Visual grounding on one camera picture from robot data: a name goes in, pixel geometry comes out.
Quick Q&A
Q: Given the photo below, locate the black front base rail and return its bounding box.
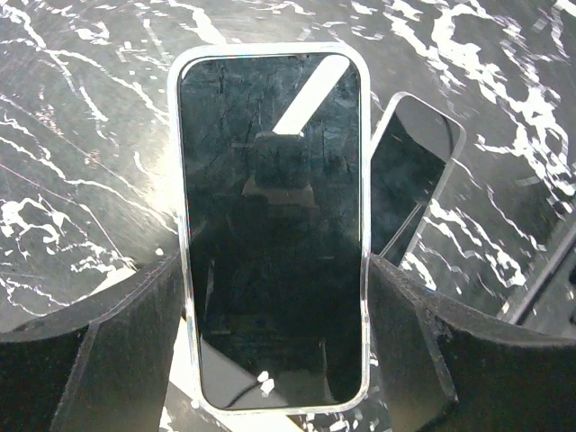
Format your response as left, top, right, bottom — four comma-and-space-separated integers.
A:
498, 221, 575, 339

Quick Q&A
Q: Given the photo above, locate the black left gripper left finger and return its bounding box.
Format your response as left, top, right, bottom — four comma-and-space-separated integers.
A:
1, 253, 184, 431

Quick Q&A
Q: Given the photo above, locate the black smartphone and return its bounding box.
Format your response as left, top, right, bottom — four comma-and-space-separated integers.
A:
370, 92, 466, 266

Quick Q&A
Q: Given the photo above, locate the spare phone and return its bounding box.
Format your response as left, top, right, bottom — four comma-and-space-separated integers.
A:
167, 42, 371, 415

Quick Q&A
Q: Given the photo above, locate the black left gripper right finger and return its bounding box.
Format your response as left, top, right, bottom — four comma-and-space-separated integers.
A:
368, 256, 575, 431

